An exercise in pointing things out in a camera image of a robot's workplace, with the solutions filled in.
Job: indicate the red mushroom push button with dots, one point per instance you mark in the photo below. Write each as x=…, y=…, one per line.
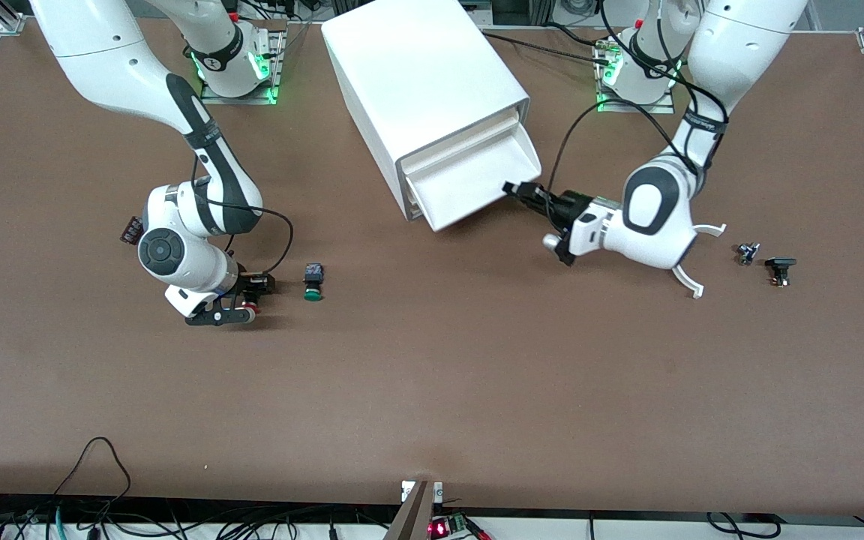
x=251, y=307

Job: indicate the circuit board with red light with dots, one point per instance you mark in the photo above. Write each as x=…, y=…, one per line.
x=439, y=529

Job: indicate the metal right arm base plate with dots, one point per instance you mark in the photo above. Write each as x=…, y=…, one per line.
x=237, y=100

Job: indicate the white plastic drawer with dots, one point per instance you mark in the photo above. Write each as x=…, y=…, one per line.
x=462, y=141
x=469, y=180

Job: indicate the small metal valve fitting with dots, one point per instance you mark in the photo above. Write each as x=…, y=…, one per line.
x=747, y=253

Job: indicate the black square switch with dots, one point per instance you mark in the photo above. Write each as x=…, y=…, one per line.
x=780, y=263

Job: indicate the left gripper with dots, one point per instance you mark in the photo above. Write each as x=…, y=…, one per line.
x=571, y=208

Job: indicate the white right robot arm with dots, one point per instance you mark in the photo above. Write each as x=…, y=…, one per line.
x=102, y=52

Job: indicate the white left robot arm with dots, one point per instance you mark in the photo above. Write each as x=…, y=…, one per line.
x=739, y=45

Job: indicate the dark cylindrical capacitor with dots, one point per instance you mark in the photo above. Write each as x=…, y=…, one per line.
x=130, y=230

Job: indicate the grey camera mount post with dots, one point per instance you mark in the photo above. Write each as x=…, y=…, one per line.
x=413, y=517

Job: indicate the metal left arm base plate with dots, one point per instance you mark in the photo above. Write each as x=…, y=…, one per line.
x=634, y=109

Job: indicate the white mounting bracket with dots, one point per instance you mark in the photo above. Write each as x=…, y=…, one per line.
x=406, y=492

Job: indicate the white drawer cabinet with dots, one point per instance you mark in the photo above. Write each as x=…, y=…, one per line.
x=417, y=67

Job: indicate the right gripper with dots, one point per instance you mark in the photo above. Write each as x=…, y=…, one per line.
x=253, y=285

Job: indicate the green mushroom push button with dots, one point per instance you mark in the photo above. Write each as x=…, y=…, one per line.
x=313, y=277

